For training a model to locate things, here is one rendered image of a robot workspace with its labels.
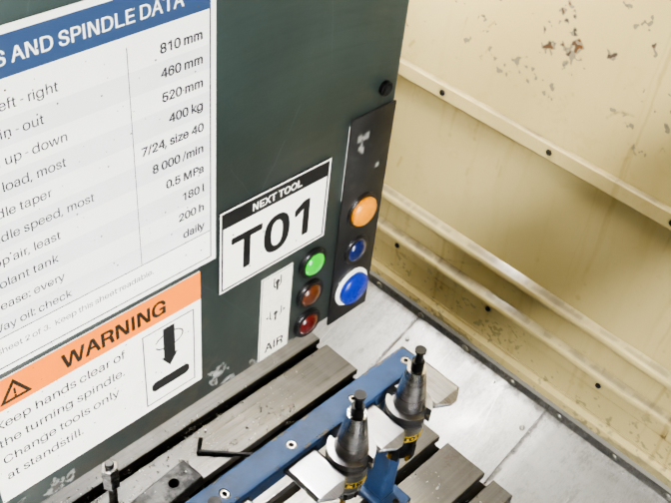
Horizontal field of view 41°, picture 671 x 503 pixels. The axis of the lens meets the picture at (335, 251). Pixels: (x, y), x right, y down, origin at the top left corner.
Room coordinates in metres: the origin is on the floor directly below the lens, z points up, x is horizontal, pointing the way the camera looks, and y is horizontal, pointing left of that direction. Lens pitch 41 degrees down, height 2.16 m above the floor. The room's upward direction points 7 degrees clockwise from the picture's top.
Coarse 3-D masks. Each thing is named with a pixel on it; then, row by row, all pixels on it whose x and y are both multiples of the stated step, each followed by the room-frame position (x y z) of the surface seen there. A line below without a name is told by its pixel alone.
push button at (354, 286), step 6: (354, 276) 0.53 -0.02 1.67; (360, 276) 0.53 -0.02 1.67; (366, 276) 0.54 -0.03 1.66; (348, 282) 0.52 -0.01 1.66; (354, 282) 0.53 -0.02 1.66; (360, 282) 0.53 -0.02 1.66; (366, 282) 0.54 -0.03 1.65; (342, 288) 0.52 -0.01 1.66; (348, 288) 0.52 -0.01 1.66; (354, 288) 0.53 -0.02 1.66; (360, 288) 0.53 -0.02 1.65; (342, 294) 0.52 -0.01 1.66; (348, 294) 0.52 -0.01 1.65; (354, 294) 0.53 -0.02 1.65; (360, 294) 0.53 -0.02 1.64; (342, 300) 0.52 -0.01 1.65; (348, 300) 0.52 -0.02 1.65; (354, 300) 0.53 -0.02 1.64
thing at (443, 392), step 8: (432, 368) 0.85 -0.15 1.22; (432, 376) 0.83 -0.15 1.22; (440, 376) 0.84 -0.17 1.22; (432, 384) 0.82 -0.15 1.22; (440, 384) 0.82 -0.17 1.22; (448, 384) 0.82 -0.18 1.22; (432, 392) 0.81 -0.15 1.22; (440, 392) 0.81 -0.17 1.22; (448, 392) 0.81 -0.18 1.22; (456, 392) 0.81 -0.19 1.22; (432, 400) 0.79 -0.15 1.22; (440, 400) 0.79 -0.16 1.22; (448, 400) 0.80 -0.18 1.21
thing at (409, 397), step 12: (408, 372) 0.77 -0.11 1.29; (420, 372) 0.77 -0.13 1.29; (408, 384) 0.76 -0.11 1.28; (420, 384) 0.76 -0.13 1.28; (396, 396) 0.77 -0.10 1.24; (408, 396) 0.76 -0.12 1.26; (420, 396) 0.76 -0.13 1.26; (396, 408) 0.76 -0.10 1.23; (408, 408) 0.76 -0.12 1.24; (420, 408) 0.76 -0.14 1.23
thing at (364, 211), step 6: (366, 198) 0.53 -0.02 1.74; (372, 198) 0.54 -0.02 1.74; (360, 204) 0.53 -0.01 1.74; (366, 204) 0.53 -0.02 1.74; (372, 204) 0.53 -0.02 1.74; (354, 210) 0.52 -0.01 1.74; (360, 210) 0.52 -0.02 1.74; (366, 210) 0.53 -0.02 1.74; (372, 210) 0.53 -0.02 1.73; (354, 216) 0.52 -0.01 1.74; (360, 216) 0.52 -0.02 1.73; (366, 216) 0.53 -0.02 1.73; (372, 216) 0.54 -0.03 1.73; (354, 222) 0.52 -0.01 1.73; (360, 222) 0.53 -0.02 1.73; (366, 222) 0.53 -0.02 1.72
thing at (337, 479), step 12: (312, 456) 0.68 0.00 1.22; (324, 456) 0.68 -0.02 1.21; (288, 468) 0.66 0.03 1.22; (300, 468) 0.66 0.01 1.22; (312, 468) 0.66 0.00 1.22; (324, 468) 0.66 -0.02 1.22; (336, 468) 0.67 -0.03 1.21; (300, 480) 0.64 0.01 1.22; (312, 480) 0.64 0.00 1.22; (324, 480) 0.65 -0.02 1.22; (336, 480) 0.65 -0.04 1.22; (312, 492) 0.63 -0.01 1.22; (324, 492) 0.63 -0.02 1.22; (336, 492) 0.63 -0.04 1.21
